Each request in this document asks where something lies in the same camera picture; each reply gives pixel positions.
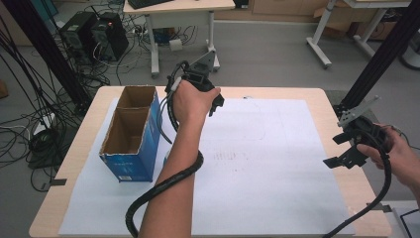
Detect black keyboard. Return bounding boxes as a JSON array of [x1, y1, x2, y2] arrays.
[[127, 0, 175, 10]]

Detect black corrugated right gripper cable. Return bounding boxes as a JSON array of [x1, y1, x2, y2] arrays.
[[331, 127, 394, 238]]

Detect white power strip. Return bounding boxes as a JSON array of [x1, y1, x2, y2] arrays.
[[32, 112, 57, 137]]

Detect wooden desk with white legs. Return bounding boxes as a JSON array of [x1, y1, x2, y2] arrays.
[[122, 0, 237, 79]]

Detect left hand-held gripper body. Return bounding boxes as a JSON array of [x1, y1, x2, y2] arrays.
[[164, 51, 226, 102]]

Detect black corrugated left gripper cable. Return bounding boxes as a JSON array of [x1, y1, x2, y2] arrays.
[[124, 60, 205, 238]]

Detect black metal frame post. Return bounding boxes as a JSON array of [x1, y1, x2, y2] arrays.
[[332, 0, 420, 121], [1, 0, 94, 116]]

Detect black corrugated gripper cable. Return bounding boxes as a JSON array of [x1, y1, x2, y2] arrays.
[[331, 127, 394, 238], [124, 60, 205, 238]]

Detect light wooden table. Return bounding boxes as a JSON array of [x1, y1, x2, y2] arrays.
[[28, 85, 393, 238]]

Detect tangle of black floor cables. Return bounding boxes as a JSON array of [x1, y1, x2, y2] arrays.
[[0, 13, 112, 193]]

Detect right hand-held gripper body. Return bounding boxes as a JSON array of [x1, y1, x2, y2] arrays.
[[336, 94, 390, 168]]

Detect person's right hand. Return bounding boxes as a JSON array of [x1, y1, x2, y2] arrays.
[[357, 123, 420, 196]]

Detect person's left hand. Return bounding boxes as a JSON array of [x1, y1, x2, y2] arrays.
[[171, 78, 222, 128]]

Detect white paper sheet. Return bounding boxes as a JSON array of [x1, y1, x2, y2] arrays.
[[58, 96, 357, 237]]

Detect white metal desk frame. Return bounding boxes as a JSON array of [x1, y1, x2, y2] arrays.
[[305, 0, 413, 70]]

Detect blue cardboard box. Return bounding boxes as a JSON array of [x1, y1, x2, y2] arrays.
[[98, 85, 162, 183]]

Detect thin grey gripper cable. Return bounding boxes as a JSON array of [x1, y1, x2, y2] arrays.
[[156, 77, 183, 145]]

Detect black table bracket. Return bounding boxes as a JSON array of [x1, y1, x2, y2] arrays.
[[366, 201, 393, 213], [40, 178, 68, 191]]

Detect brown cardboard boxes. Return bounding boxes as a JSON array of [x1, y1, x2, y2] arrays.
[[312, 5, 399, 43]]

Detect black computer tower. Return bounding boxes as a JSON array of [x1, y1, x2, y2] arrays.
[[90, 11, 130, 62], [58, 11, 100, 64]]

